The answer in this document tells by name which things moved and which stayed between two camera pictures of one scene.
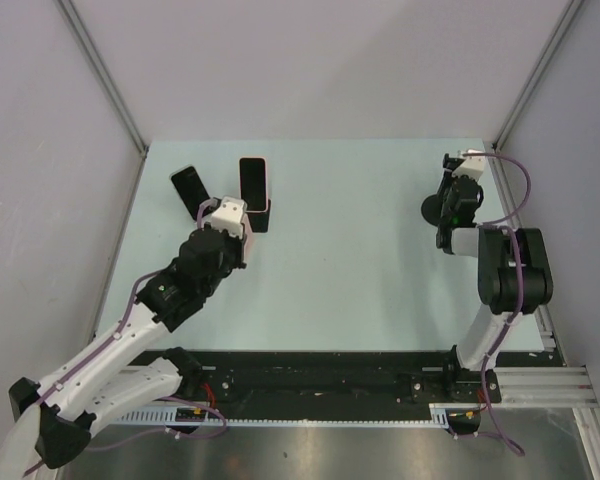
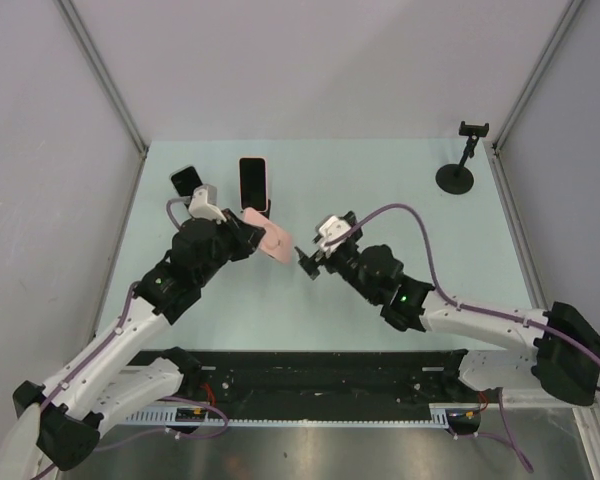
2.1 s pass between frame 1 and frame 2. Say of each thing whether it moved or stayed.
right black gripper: moved
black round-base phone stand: moved
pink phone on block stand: stayed
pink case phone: moved
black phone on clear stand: stayed
